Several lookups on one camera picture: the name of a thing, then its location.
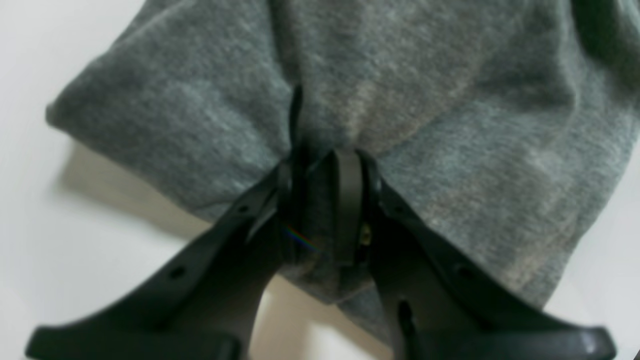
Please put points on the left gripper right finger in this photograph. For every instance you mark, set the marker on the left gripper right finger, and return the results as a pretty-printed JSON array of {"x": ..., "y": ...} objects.
[{"x": 437, "y": 304}]

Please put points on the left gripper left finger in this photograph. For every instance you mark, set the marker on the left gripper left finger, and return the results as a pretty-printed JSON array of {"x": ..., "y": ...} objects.
[{"x": 202, "y": 304}]

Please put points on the grey t-shirt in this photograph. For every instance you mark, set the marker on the grey t-shirt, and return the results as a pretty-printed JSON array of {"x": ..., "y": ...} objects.
[{"x": 505, "y": 124}]

